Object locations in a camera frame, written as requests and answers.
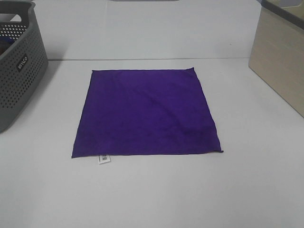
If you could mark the beige storage box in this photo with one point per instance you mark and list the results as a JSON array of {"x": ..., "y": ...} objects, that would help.
[{"x": 277, "y": 54}]

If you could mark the purple microfiber towel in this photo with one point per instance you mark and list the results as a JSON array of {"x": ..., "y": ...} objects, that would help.
[{"x": 145, "y": 112}]

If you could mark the grey perforated plastic basket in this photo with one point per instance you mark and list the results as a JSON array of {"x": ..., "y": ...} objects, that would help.
[{"x": 23, "y": 59}]

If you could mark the white towel care label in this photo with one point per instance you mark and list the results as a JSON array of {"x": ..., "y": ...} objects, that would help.
[{"x": 102, "y": 159}]

